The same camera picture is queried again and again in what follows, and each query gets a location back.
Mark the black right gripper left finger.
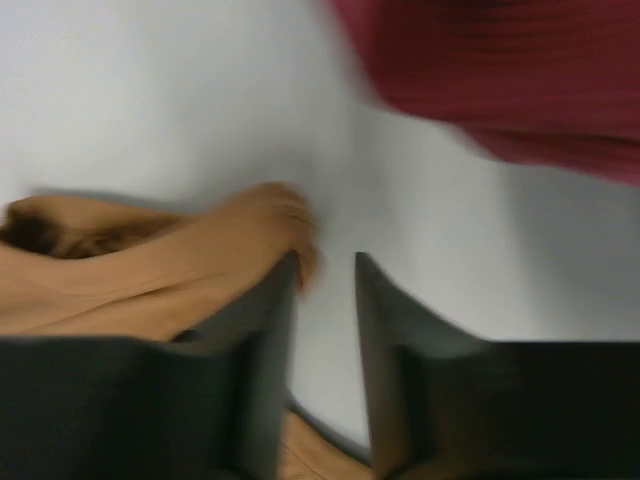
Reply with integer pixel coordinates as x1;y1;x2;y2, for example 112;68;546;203
1;253;299;479

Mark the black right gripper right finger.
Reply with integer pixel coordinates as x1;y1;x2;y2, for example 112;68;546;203
354;253;639;479

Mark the tan ribbed tank top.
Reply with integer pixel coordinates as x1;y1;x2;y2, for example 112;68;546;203
1;183;371;479

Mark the pink garment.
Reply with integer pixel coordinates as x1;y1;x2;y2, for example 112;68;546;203
333;0;639;184

